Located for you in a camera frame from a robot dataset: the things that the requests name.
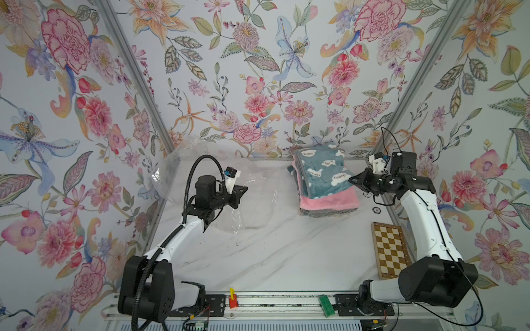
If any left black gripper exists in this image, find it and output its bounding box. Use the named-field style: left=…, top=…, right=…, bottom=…
left=208, top=185, right=248, bottom=211

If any pink blanket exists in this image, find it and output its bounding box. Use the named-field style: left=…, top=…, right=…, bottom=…
left=291, top=161, right=361, bottom=212

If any clear plastic vacuum bag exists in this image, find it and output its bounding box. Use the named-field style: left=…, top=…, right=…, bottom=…
left=150, top=136, right=278, bottom=234

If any grey fuzzy blanket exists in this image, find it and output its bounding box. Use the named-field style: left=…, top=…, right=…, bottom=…
left=295, top=165, right=359, bottom=219

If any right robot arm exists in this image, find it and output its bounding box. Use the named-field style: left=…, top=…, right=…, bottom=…
left=349, top=152, right=478, bottom=308

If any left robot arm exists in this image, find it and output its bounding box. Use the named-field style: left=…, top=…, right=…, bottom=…
left=118, top=175, right=248, bottom=330

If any wooden chessboard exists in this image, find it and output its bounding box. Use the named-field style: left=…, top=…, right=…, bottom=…
left=371, top=222, right=411, bottom=279

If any red yellow clamp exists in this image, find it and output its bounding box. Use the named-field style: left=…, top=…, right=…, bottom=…
left=229, top=288, right=239, bottom=309

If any green block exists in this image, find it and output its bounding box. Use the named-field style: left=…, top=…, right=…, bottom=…
left=317, top=295, right=335, bottom=318

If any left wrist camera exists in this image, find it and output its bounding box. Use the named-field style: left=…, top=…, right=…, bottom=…
left=224, top=166, right=241, bottom=194

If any left aluminium corner post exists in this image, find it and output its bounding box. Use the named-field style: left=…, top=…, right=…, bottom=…
left=95, top=0, right=175, bottom=154

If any aluminium corner post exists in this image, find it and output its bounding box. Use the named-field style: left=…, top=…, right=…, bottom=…
left=95, top=0, right=175, bottom=154
left=384, top=1, right=469, bottom=132

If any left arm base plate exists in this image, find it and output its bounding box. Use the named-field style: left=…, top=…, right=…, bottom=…
left=169, top=294, right=228, bottom=318

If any aluminium front rail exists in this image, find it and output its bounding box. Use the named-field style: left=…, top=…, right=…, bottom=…
left=101, top=290, right=454, bottom=321

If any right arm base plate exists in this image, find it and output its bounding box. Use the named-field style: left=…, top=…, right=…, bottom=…
left=333, top=293, right=395, bottom=317

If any left black corrugated cable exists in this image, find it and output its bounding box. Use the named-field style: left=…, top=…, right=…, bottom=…
left=131, top=154, right=226, bottom=331

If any right aluminium corner post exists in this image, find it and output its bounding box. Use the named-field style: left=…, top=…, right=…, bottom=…
left=384, top=1, right=469, bottom=132

